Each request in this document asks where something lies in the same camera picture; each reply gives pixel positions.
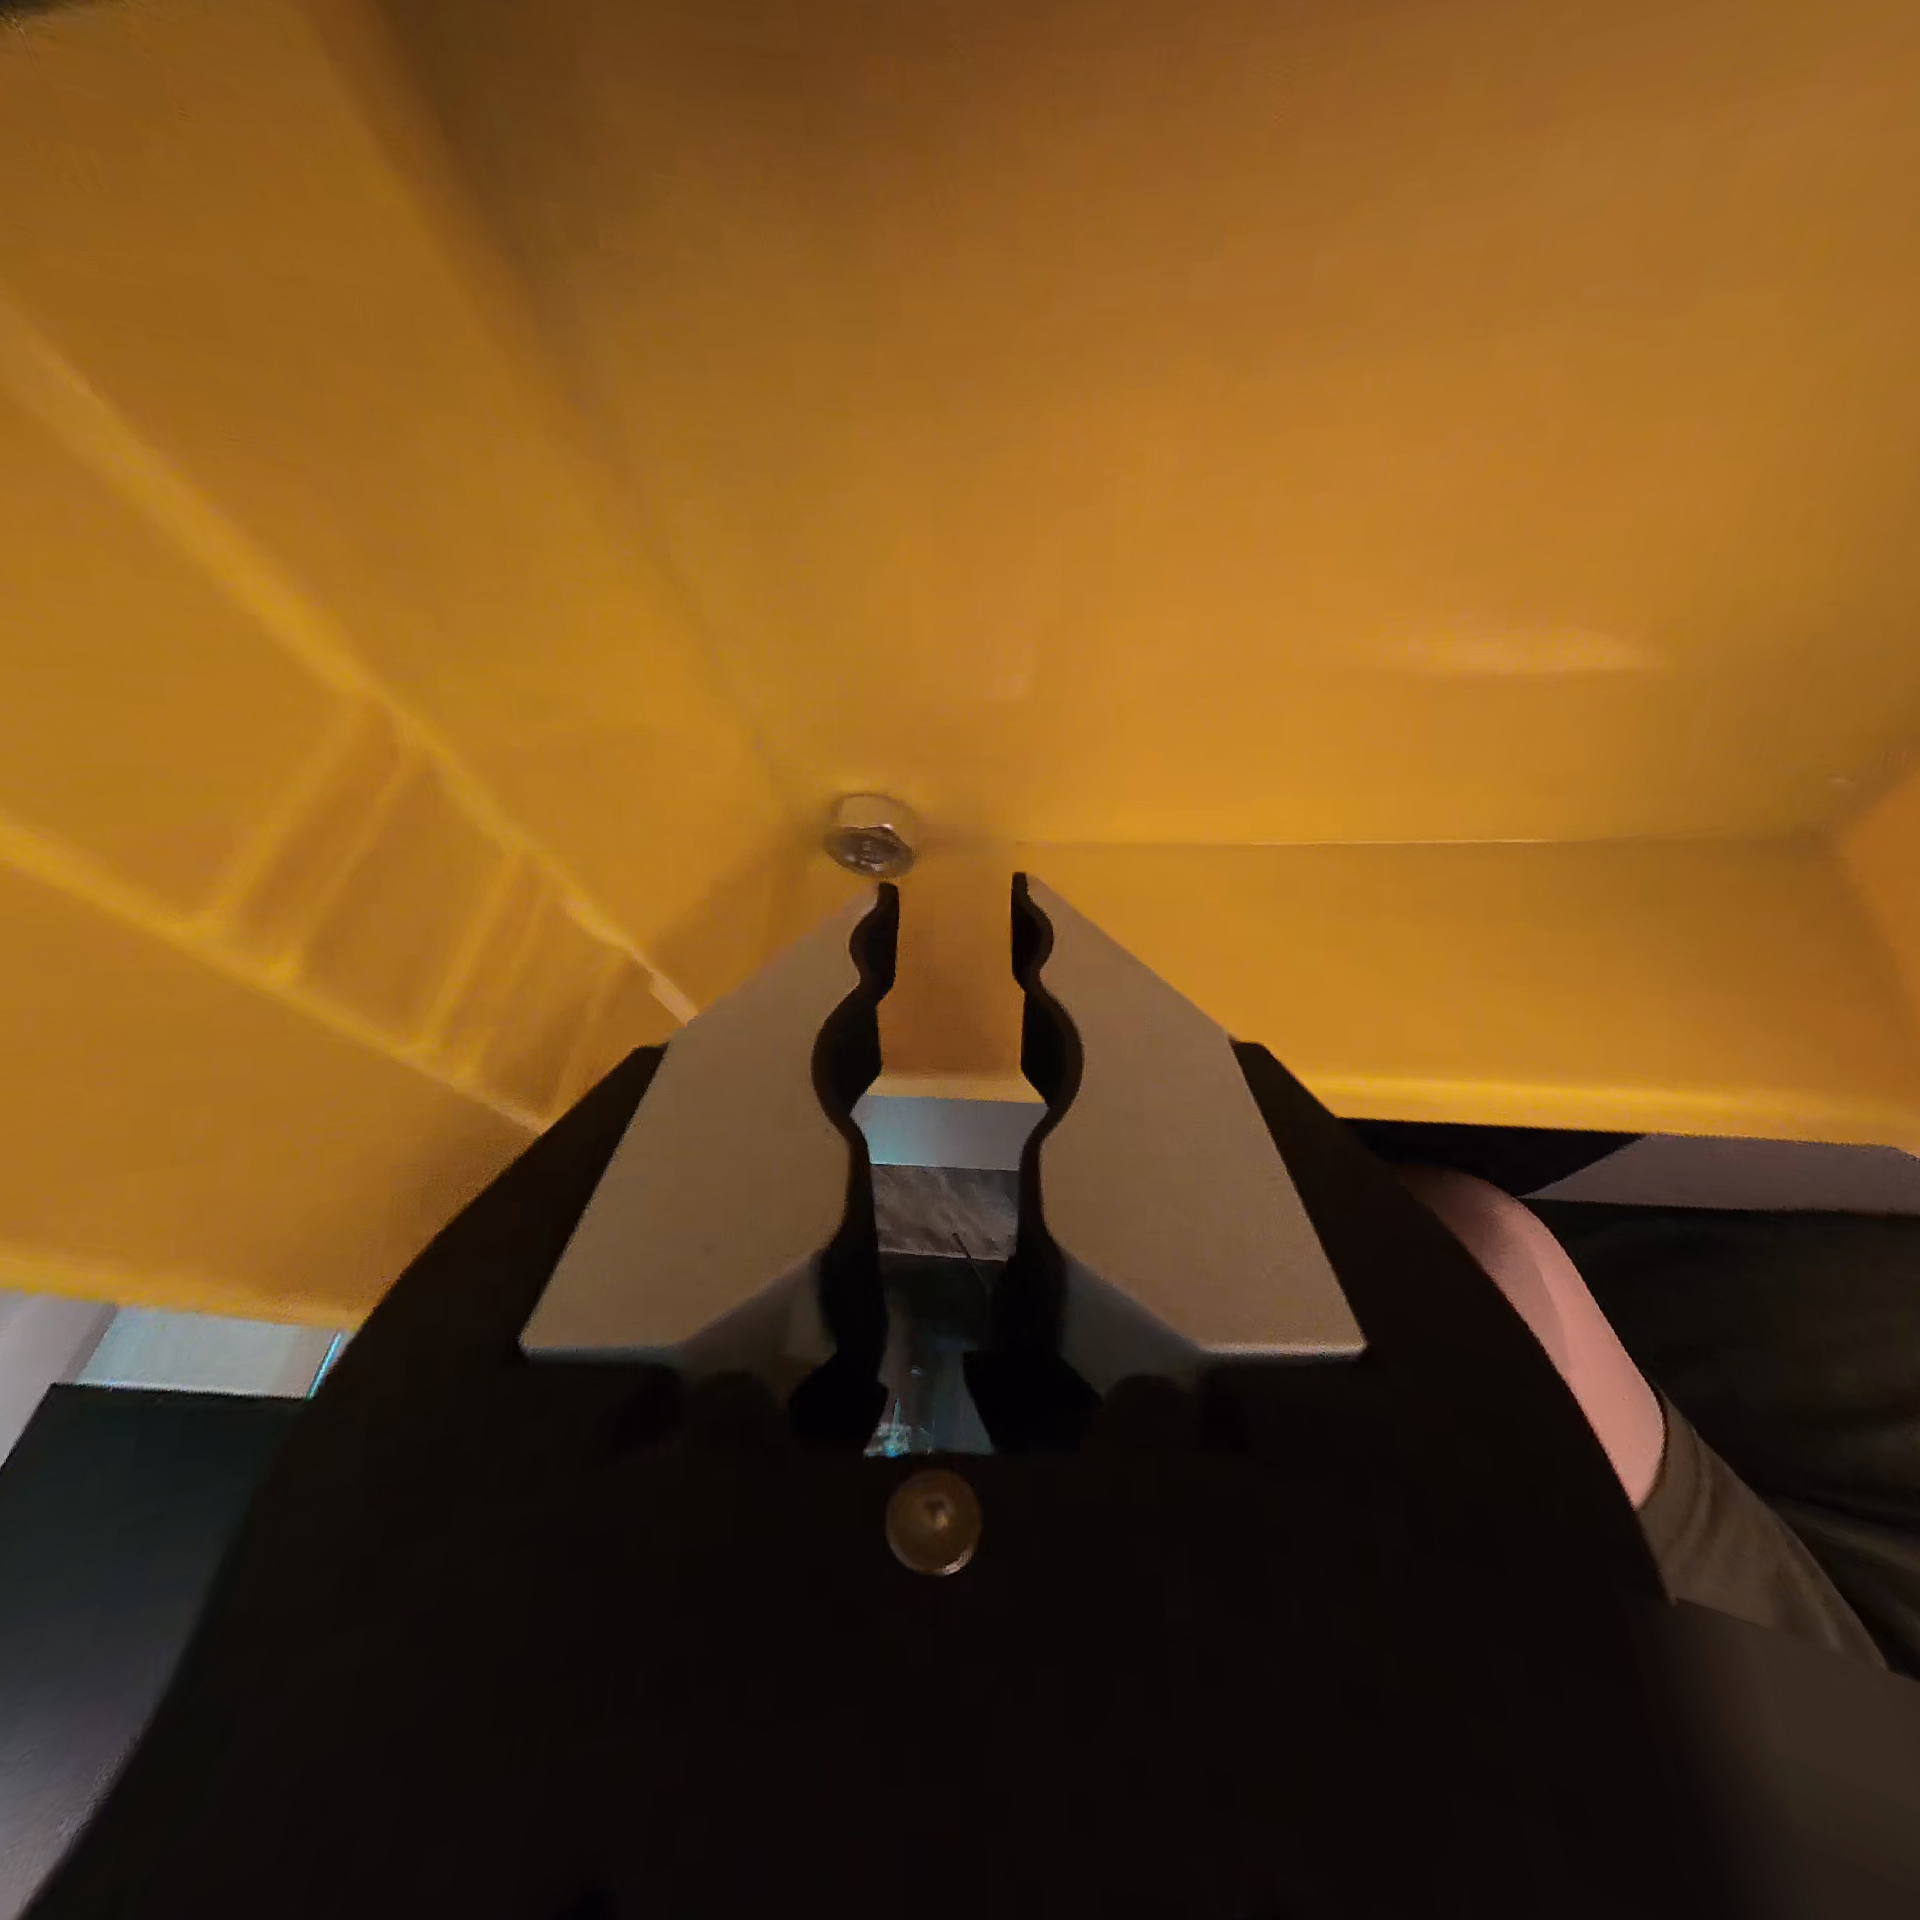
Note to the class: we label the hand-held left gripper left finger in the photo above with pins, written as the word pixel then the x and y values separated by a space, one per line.
pixel 707 1200

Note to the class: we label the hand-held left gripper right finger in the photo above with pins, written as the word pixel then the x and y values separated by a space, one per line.
pixel 1187 1200

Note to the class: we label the silver hex nut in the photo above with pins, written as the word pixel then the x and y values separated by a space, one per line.
pixel 870 837

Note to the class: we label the yellow plastic bin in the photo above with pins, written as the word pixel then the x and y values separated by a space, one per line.
pixel 1050 450

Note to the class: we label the person's right forearm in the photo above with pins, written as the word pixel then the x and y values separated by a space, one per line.
pixel 1575 1321

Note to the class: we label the person's olive clothing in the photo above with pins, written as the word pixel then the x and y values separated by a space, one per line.
pixel 1740 1544

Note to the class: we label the black table mat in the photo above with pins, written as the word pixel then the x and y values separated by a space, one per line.
pixel 107 1528

